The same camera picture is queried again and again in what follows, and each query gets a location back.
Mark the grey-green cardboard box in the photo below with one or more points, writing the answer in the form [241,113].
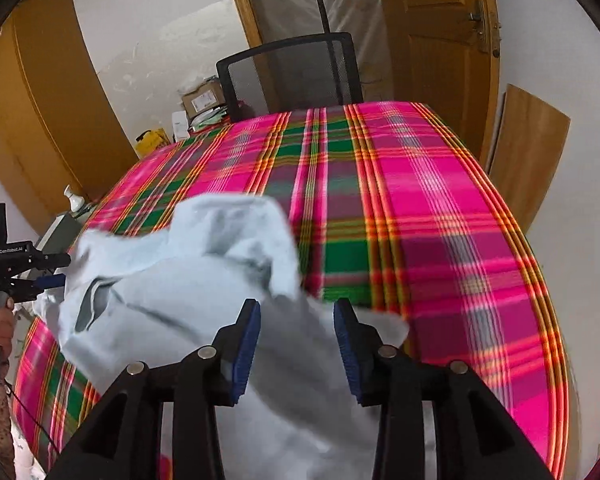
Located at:
[60,235]

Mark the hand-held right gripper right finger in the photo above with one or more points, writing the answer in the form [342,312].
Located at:
[347,350]

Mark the pink green plaid tablecloth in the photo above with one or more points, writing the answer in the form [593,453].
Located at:
[430,210]

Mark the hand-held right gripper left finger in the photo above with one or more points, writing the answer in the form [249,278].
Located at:
[245,350]

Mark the person's left hand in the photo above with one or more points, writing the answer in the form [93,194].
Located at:
[2,322]

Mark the clear plastic curtain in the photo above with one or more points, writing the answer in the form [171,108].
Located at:
[290,0]

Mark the wooden wardrobe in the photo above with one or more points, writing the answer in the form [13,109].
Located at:
[40,110]

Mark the wooden door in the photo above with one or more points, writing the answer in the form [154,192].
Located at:
[430,35]

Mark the light blue t-shirt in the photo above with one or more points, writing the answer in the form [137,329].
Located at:
[180,280]

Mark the brown cardboard box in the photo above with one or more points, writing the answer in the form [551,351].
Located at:
[205,97]

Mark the yellow paper bag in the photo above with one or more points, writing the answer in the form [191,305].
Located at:
[152,142]

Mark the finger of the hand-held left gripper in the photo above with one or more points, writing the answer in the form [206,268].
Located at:
[50,282]

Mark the wooden board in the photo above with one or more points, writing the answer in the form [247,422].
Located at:
[530,150]

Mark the black mesh office chair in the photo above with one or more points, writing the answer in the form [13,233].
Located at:
[290,75]

